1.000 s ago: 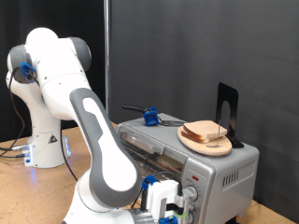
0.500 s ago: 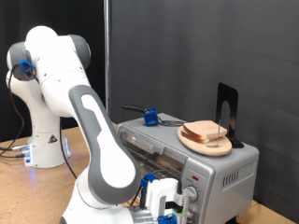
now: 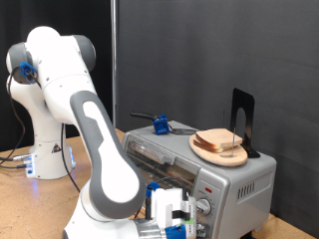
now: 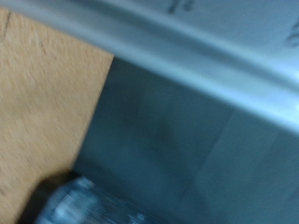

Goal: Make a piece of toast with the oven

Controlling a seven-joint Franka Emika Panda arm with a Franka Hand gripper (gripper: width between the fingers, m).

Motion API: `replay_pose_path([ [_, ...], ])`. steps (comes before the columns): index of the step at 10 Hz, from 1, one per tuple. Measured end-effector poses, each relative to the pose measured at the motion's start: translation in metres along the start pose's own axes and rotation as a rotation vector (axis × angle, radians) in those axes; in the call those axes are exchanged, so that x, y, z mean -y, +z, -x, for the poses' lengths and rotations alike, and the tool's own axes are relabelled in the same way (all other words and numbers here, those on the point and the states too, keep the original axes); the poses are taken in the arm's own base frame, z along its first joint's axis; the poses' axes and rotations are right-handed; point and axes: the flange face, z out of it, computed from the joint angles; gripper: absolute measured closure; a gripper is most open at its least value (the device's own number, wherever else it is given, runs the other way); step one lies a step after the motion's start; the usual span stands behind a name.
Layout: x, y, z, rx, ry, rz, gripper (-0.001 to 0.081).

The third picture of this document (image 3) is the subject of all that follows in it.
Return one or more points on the silver toaster oven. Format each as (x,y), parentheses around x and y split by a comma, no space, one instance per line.
(232,205)

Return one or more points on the round wooden board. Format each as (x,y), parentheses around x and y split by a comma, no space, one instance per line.
(219,160)

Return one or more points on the black metal bookend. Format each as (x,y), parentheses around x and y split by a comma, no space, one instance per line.
(242,99)

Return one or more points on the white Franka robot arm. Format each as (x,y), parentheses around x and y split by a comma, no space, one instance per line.
(113,179)

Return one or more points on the silver oven knob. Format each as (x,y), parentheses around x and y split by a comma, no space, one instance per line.
(204,206)
(201,231)

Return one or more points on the red oven indicator light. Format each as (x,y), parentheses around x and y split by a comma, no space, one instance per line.
(208,190)

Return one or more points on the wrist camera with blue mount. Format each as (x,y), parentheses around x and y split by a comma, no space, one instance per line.
(175,233)

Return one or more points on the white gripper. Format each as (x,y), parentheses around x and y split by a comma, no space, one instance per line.
(162,205)

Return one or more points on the thin metal pin on board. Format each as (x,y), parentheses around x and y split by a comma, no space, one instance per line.
(234,146)

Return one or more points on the vertical metal pole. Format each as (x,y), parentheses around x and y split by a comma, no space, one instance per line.
(114,66)

